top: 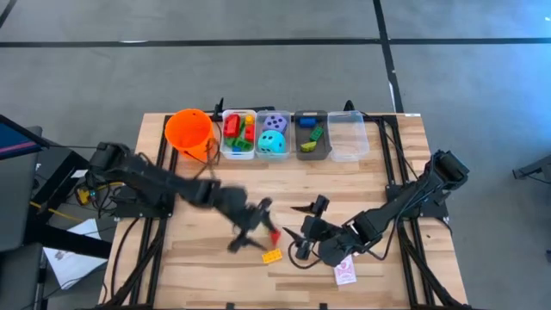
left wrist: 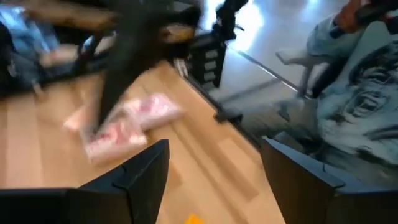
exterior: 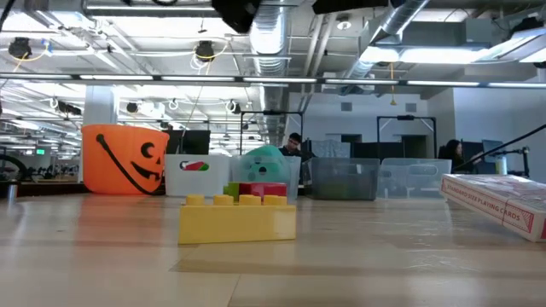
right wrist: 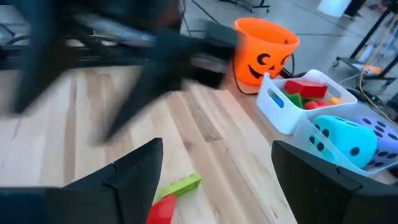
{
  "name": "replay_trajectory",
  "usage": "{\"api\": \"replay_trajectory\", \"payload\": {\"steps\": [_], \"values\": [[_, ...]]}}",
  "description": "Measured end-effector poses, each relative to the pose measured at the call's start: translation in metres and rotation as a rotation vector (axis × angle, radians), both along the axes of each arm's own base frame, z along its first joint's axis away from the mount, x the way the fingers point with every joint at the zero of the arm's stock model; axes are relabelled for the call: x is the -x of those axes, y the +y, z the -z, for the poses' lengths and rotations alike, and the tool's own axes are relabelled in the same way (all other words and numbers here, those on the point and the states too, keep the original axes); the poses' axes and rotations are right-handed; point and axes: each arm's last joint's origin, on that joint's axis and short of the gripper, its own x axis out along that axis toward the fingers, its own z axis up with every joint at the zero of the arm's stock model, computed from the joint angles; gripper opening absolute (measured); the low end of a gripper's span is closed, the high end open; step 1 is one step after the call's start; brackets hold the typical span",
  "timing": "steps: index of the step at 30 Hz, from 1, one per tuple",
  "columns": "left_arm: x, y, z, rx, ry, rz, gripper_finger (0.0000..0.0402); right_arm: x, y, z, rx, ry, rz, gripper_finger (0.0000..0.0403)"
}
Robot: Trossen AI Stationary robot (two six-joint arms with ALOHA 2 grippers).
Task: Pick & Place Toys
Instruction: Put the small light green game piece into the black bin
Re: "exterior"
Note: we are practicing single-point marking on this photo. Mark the teal foam die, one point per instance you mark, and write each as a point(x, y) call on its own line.
point(264, 155)

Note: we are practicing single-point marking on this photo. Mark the olive green toy brick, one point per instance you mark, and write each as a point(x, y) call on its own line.
point(231, 189)

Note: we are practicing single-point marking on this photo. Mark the red sloped toy brick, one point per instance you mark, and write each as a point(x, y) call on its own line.
point(264, 189)

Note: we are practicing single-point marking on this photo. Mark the long yellow toy brick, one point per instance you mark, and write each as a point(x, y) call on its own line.
point(234, 224)

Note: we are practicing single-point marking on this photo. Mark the black ceiling fixture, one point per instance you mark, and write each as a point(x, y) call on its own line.
point(205, 51)
point(19, 47)

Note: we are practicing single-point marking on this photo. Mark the person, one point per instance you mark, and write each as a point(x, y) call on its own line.
point(293, 140)
point(453, 151)

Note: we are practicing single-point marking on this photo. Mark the grey plastic bin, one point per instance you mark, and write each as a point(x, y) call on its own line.
point(341, 179)

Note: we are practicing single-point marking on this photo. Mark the clear plastic bin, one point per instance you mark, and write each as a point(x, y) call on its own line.
point(409, 183)
point(296, 179)

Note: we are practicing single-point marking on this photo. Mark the white plastic bin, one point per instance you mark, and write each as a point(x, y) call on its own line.
point(175, 183)

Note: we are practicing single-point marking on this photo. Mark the orange pumpkin bucket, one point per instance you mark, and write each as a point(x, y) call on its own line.
point(111, 170)

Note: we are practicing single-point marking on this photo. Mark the green exit sign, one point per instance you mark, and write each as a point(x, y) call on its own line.
point(40, 151)

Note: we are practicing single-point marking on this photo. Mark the black tripod stand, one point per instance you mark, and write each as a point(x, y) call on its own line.
point(526, 162)

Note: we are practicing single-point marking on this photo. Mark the red playing card box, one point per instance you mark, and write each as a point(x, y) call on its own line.
point(490, 204)

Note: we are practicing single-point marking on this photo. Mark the silver ventilation duct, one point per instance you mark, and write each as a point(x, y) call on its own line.
point(401, 17)
point(268, 47)

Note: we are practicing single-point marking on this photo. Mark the black gantry frame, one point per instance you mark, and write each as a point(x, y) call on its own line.
point(405, 117)

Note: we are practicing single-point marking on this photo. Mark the black aluminium table frame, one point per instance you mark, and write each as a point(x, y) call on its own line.
point(51, 189)

